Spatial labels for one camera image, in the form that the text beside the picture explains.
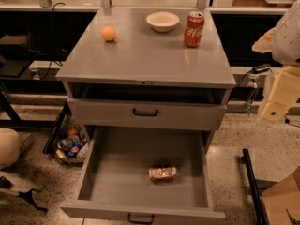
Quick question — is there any red cola can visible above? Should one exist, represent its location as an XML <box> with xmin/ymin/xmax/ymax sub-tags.
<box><xmin>184</xmin><ymin>11</ymin><xmax>204</xmax><ymax>48</ymax></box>

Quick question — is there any orange fruit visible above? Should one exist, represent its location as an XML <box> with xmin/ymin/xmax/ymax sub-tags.
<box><xmin>101</xmin><ymin>26</ymin><xmax>116</xmax><ymax>42</ymax></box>

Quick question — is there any black metal frame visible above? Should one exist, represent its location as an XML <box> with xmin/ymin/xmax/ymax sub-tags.
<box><xmin>242</xmin><ymin>148</ymin><xmax>267</xmax><ymax>225</ymax></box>

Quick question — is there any black power adapter with cable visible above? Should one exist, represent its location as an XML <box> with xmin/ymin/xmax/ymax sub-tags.
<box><xmin>237</xmin><ymin>64</ymin><xmax>271</xmax><ymax>114</ymax></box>

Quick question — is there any black tripod leg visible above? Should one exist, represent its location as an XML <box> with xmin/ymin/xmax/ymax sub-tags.
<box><xmin>0</xmin><ymin>175</ymin><xmax>49</xmax><ymax>213</ymax></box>

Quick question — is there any open grey lower drawer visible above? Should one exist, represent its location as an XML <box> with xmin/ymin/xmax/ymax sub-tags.
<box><xmin>60</xmin><ymin>127</ymin><xmax>225</xmax><ymax>225</ymax></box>

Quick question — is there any white bowl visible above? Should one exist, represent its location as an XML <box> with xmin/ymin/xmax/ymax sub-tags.
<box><xmin>146</xmin><ymin>12</ymin><xmax>180</xmax><ymax>33</ymax></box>

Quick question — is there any white rounded robot base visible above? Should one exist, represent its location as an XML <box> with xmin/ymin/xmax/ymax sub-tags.
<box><xmin>0</xmin><ymin>128</ymin><xmax>22</xmax><ymax>168</ymax></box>

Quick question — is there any grey drawer cabinet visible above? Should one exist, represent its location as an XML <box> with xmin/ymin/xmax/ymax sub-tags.
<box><xmin>55</xmin><ymin>7</ymin><xmax>237</xmax><ymax>142</ymax></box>

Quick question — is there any wire basket of items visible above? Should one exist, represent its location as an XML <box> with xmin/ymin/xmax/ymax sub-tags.
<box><xmin>52</xmin><ymin>114</ymin><xmax>89</xmax><ymax>166</ymax></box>

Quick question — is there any blue can in basket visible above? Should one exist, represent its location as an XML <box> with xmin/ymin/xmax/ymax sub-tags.
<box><xmin>66</xmin><ymin>142</ymin><xmax>83</xmax><ymax>158</ymax></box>

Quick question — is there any cardboard box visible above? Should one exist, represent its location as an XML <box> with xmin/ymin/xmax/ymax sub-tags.
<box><xmin>262</xmin><ymin>166</ymin><xmax>300</xmax><ymax>225</ymax></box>

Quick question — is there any closed grey upper drawer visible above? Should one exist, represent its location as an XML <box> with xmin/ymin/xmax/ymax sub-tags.
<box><xmin>67</xmin><ymin>98</ymin><xmax>226</xmax><ymax>130</ymax></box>

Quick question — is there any orange soda can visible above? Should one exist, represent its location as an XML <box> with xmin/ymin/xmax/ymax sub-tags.
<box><xmin>149</xmin><ymin>166</ymin><xmax>177</xmax><ymax>181</ymax></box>

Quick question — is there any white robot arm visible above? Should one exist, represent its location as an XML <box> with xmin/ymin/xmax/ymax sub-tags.
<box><xmin>252</xmin><ymin>0</ymin><xmax>300</xmax><ymax>122</ymax></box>

